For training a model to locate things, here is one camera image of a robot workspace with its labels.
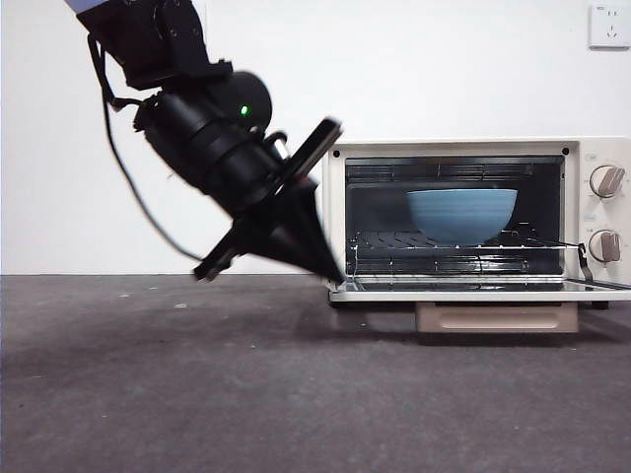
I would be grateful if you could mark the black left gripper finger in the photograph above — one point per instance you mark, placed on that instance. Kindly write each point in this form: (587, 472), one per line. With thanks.
(308, 222)
(276, 246)

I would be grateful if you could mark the blue ribbed bowl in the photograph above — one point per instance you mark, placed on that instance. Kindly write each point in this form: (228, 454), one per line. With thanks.
(463, 214)

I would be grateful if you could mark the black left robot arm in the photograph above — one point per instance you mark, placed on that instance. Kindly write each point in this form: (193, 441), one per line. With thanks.
(197, 133)

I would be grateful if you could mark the cream toaster oven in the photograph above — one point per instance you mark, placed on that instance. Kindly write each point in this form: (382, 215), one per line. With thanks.
(604, 275)

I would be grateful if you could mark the beige temperature knob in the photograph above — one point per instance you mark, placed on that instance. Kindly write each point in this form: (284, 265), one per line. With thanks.
(607, 181)

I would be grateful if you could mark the beige timer knob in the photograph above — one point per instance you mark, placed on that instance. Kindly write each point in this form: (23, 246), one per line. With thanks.
(604, 246)

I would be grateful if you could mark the white wall socket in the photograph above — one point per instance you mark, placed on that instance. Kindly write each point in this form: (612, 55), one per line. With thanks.
(611, 27)

